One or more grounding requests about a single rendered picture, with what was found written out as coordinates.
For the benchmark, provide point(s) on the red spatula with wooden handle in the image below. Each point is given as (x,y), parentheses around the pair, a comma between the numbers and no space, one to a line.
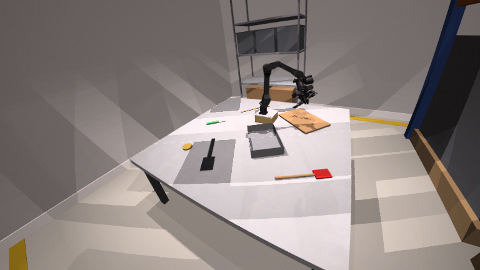
(319,174)

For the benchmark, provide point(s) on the yellow round disc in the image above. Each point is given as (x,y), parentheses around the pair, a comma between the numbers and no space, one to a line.
(187,146)

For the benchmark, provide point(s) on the black spatula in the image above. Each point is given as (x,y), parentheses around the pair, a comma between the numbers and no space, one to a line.
(208,162)

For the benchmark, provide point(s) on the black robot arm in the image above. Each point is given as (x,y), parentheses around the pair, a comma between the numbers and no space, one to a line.
(302,79)

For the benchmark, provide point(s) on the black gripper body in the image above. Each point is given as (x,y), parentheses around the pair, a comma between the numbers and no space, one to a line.
(299,92)

